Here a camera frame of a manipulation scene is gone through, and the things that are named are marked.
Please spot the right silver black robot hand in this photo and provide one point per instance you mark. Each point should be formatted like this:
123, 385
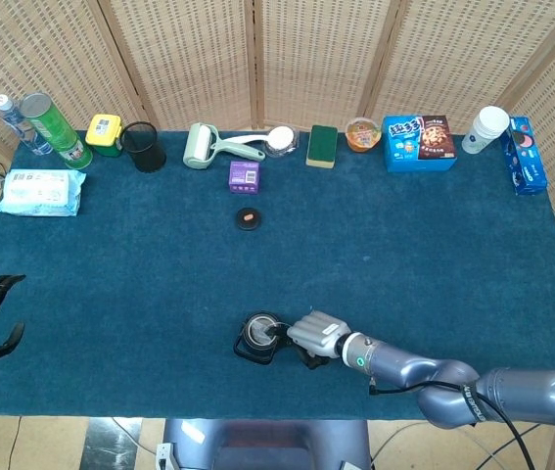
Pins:
318, 335

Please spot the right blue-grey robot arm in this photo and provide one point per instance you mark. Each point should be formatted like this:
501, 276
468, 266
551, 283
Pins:
453, 382

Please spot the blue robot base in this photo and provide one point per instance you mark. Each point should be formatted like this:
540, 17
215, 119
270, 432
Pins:
267, 445

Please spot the small black round lid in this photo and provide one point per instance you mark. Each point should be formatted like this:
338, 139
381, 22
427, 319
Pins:
249, 222

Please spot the blue carpet table cover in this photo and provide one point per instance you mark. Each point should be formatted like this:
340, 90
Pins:
110, 294

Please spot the light blue wet wipes pack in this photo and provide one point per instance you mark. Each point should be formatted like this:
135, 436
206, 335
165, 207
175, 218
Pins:
39, 193

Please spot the small purple box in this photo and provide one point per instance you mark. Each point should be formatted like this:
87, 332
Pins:
244, 177

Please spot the green and yellow sponge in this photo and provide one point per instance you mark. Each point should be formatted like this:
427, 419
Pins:
321, 146

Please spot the orange jelly cup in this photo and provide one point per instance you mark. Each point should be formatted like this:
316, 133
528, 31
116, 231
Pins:
362, 134

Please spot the blue and brown cookie box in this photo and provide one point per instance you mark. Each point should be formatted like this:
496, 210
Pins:
419, 144

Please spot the clear plastic water bottle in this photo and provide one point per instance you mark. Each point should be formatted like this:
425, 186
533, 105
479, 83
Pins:
13, 117

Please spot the tall green cylindrical can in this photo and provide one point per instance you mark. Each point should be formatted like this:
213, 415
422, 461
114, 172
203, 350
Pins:
57, 129

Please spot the pale green lint roller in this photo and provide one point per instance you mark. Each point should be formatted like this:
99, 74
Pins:
198, 147

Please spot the green container with yellow lid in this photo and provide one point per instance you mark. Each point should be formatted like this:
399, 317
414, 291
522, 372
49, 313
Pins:
103, 134

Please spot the black mesh pen holder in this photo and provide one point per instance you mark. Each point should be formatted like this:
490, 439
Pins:
146, 152

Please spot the stack of white paper cups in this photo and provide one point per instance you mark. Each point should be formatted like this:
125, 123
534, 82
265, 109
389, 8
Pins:
483, 129

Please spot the dark blue cookie box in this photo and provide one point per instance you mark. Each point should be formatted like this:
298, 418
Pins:
526, 156

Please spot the woven bamboo folding screen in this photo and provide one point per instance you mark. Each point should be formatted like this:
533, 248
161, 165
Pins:
306, 59

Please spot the white bracket on robot base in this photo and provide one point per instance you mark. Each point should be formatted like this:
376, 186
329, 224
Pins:
164, 455

